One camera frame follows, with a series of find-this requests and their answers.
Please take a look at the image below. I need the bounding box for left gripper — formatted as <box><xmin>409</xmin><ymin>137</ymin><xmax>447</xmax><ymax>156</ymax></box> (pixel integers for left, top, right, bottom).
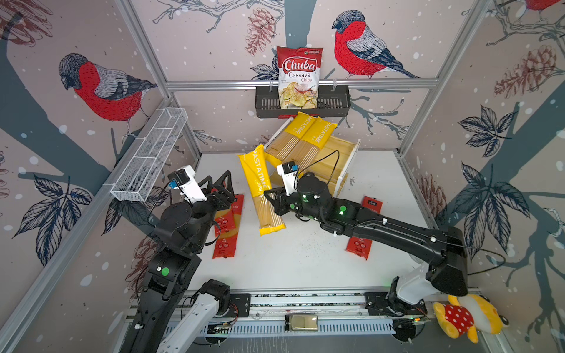
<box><xmin>188</xmin><ymin>168</ymin><xmax>235</xmax><ymax>251</ymax></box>

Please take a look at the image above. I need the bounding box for yellow spaghetti bag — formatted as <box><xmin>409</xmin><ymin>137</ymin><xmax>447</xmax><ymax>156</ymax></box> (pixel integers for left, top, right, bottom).
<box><xmin>284</xmin><ymin>118</ymin><xmax>338</xmax><ymax>169</ymax></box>
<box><xmin>264</xmin><ymin>112</ymin><xmax>317</xmax><ymax>167</ymax></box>
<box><xmin>238</xmin><ymin>145</ymin><xmax>285</xmax><ymax>236</ymax></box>

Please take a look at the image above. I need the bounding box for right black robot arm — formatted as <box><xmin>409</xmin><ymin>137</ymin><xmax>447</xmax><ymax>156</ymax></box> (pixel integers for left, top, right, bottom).
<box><xmin>264</xmin><ymin>173</ymin><xmax>469</xmax><ymax>305</ymax></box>

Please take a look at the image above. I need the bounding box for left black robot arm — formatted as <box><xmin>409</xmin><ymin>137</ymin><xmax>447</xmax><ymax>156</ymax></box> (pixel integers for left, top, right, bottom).
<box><xmin>120</xmin><ymin>166</ymin><xmax>235</xmax><ymax>352</ymax></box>

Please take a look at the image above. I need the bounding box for wooden two-tier shelf rack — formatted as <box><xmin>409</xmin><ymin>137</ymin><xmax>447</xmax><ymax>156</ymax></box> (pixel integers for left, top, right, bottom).
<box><xmin>265</xmin><ymin>120</ymin><xmax>360</xmax><ymax>197</ymax></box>

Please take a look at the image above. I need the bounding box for red spaghetti box far left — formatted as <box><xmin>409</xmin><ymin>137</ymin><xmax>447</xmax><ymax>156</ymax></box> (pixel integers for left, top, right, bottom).
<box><xmin>214</xmin><ymin>204</ymin><xmax>236</xmax><ymax>238</ymax></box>

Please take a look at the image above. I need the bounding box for red spaghetti box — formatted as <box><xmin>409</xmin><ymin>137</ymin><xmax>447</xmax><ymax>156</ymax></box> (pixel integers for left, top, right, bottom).
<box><xmin>214</xmin><ymin>204</ymin><xmax>236</xmax><ymax>238</ymax></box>
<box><xmin>213</xmin><ymin>194</ymin><xmax>244</xmax><ymax>258</ymax></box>
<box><xmin>345</xmin><ymin>196</ymin><xmax>384</xmax><ymax>261</ymax></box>

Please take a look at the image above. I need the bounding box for red spaghetti box inner left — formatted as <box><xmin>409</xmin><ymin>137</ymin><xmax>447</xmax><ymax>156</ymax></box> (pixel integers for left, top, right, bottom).
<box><xmin>213</xmin><ymin>194</ymin><xmax>244</xmax><ymax>258</ymax></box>

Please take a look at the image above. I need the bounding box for red spaghetti box right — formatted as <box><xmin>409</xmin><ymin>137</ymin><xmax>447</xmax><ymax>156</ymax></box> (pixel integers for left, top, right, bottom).
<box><xmin>345</xmin><ymin>196</ymin><xmax>384</xmax><ymax>261</ymax></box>

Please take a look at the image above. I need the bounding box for small glass container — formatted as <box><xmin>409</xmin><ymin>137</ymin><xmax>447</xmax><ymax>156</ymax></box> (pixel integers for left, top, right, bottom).
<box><xmin>285</xmin><ymin>313</ymin><xmax>319</xmax><ymax>332</ymax></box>

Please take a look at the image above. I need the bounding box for Chuba cassava chips bag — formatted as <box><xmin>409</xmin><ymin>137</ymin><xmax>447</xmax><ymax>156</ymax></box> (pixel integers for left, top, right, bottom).
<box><xmin>277</xmin><ymin>46</ymin><xmax>323</xmax><ymax>110</ymax></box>

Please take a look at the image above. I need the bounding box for yellow plush toy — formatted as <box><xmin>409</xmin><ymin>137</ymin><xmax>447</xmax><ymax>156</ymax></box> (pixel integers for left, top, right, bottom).
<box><xmin>433</xmin><ymin>294</ymin><xmax>509</xmax><ymax>344</ymax></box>

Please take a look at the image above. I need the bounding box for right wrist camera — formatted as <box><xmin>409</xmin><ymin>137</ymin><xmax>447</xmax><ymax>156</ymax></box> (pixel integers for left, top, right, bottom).
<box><xmin>277</xmin><ymin>160</ymin><xmax>299</xmax><ymax>197</ymax></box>

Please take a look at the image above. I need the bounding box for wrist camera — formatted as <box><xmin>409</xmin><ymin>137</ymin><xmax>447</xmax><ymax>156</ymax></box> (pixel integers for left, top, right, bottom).
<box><xmin>277</xmin><ymin>160</ymin><xmax>299</xmax><ymax>197</ymax></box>
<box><xmin>168</xmin><ymin>165</ymin><xmax>207</xmax><ymax>204</ymax></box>

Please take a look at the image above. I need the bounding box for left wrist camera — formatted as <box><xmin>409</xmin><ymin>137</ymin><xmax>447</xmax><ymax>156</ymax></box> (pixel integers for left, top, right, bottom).
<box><xmin>168</xmin><ymin>165</ymin><xmax>207</xmax><ymax>204</ymax></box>

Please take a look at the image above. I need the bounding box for white mesh wall basket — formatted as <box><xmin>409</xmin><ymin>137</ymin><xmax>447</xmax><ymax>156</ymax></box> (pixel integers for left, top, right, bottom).
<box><xmin>110</xmin><ymin>107</ymin><xmax>188</xmax><ymax>202</ymax></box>

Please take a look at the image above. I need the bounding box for black wire hanging basket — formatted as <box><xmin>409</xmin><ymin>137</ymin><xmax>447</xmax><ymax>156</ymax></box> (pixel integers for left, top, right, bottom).
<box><xmin>255</xmin><ymin>84</ymin><xmax>352</xmax><ymax>119</ymax></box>

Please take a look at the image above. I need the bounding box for horizontal aluminium frame bar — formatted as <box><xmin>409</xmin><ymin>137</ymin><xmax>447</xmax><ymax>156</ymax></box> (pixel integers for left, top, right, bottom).
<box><xmin>165</xmin><ymin>78</ymin><xmax>441</xmax><ymax>92</ymax></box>

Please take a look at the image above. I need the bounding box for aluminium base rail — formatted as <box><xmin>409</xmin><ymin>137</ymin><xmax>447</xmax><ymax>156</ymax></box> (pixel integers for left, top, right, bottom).
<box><xmin>125</xmin><ymin>288</ymin><xmax>438</xmax><ymax>338</ymax></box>

